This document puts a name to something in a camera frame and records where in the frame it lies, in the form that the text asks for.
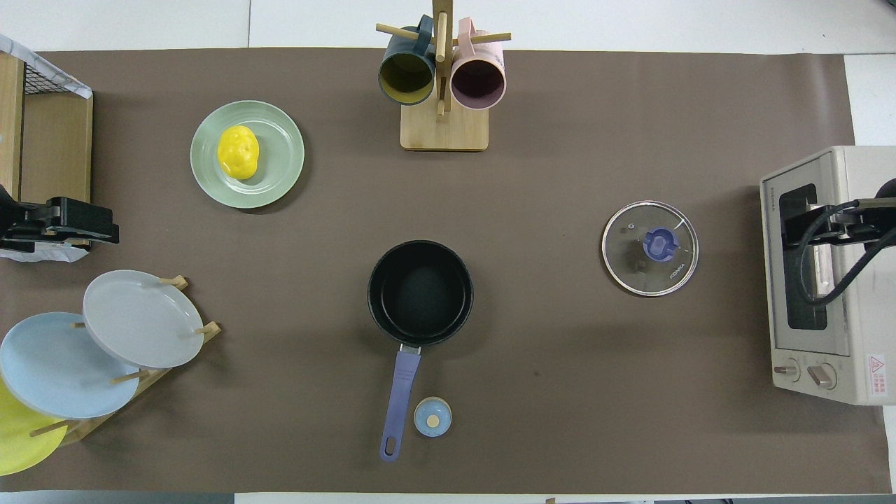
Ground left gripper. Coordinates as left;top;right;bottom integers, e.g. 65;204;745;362
0;183;120;253

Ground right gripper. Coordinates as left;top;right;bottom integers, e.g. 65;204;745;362
783;178;896;247

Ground yellow potato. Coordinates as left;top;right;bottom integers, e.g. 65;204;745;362
217;125;260;181

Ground glass lid with purple knob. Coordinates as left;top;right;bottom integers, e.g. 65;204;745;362
602;200;700;298

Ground grey plate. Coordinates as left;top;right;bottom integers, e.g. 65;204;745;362
83;269;205;370

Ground light blue plate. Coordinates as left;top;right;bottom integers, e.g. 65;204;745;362
0;311;141;420

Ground wooden plate rack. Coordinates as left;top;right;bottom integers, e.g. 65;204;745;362
29;275;222;447

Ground pale green plate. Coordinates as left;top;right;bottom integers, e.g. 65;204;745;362
190;100;305;209

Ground yellow plate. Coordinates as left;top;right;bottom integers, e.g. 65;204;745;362
0;378;69;477

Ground white plastic sheet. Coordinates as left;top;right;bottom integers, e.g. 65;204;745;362
0;238;90;264

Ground wooden shelf boards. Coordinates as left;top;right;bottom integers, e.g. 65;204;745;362
0;52;94;247

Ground beige toaster oven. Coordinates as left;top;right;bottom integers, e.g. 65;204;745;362
759;145;896;407

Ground brown table mat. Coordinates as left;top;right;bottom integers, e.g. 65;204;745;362
0;48;893;493

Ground dark blue mug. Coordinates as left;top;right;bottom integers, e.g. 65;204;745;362
378;15;437;106

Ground wooden mug tree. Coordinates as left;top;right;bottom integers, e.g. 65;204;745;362
376;0;512;152

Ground pink mug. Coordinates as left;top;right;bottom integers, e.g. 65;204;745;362
450;17;507;111

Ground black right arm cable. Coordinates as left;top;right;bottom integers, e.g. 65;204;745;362
797;199;896;305

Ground black wire basket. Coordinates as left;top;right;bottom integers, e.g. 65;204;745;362
23;59;79;97

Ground black pot with purple handle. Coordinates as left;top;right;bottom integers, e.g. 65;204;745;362
367;240;475;463

